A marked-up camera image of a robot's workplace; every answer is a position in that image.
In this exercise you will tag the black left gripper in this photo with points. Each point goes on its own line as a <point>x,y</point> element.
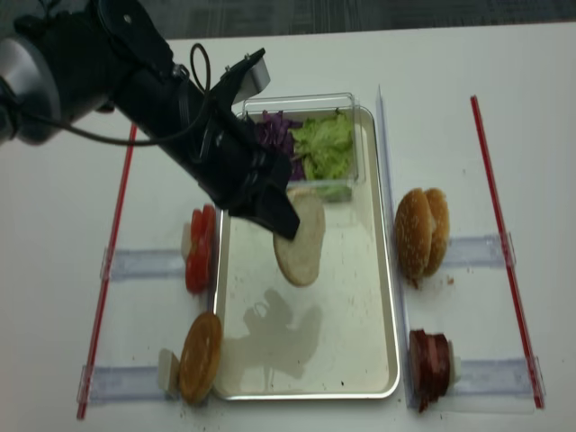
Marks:
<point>243,177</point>

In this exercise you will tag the pale bun bottom slice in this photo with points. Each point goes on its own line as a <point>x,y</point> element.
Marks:
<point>299,259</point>

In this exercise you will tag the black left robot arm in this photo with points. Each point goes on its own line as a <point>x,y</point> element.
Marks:
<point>59,67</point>

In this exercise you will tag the rear tomato slice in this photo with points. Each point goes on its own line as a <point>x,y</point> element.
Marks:
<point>202,227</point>

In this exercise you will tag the tomato slice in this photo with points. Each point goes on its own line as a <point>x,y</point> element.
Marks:
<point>198,268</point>
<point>202,227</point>

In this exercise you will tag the green lettuce leaves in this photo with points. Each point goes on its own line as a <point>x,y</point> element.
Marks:
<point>327,150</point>

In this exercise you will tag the white tomato pusher block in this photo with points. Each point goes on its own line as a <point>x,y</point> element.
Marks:
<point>186,241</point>

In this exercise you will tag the front tomato slice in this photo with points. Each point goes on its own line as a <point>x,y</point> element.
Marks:
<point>198,268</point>

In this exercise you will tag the sliced meat patties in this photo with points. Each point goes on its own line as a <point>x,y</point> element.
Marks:
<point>431,366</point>

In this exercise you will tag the white meat pusher block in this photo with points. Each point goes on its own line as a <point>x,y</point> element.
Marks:
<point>455,366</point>

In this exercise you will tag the shredded purple cabbage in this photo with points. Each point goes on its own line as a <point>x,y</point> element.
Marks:
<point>274,132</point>

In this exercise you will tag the clear plastic salad container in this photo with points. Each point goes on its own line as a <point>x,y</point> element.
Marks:
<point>298,108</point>

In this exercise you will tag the front sesame bun top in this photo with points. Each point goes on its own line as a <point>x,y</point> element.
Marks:
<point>414,226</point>

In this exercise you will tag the sesame bun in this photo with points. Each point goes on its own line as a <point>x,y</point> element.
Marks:
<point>440,236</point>
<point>414,226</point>

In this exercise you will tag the metal serving tray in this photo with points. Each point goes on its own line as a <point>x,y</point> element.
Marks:
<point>334,339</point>

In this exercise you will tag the rear sesame bun top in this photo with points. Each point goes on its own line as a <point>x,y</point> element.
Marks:
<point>440,236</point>

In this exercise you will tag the brown bun bottom slice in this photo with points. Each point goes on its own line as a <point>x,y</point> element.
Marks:
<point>200,358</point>

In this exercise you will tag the white bun pusher block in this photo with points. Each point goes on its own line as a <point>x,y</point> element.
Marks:
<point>168,373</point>

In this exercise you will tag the right red strip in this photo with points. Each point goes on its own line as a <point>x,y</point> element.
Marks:
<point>507,249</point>

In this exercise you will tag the red strip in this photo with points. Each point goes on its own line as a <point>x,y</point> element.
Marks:
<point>105,271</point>
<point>507,249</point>

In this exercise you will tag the left lower clear track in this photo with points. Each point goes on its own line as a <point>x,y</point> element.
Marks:
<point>104,384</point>

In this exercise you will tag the left red strip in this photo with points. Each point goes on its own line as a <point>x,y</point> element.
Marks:
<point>105,271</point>

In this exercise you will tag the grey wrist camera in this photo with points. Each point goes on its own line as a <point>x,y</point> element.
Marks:
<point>247,78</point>

